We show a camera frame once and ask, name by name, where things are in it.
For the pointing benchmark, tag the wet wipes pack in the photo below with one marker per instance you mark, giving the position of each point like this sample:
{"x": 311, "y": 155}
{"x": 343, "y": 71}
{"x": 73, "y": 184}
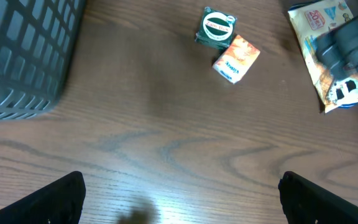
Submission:
{"x": 309, "y": 21}

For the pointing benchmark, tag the orange Kleenex tissue pack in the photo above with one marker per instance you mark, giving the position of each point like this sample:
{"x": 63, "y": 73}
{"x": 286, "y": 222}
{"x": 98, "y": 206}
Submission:
{"x": 236, "y": 60}

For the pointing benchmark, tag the grey plastic mesh basket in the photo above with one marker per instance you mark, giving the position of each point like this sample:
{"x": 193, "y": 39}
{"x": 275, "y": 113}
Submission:
{"x": 37, "y": 41}

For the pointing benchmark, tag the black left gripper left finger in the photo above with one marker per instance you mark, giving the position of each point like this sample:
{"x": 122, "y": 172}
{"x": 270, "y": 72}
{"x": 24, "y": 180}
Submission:
{"x": 58, "y": 202}

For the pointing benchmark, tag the round sticker item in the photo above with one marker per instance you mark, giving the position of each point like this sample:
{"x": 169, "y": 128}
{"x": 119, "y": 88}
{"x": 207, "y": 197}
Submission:
{"x": 216, "y": 29}

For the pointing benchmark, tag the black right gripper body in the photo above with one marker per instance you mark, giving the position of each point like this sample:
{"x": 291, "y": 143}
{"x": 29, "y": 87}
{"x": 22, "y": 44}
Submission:
{"x": 338, "y": 49}

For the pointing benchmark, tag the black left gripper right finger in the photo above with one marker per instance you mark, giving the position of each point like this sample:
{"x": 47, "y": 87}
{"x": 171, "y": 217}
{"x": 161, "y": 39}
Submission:
{"x": 305, "y": 202}

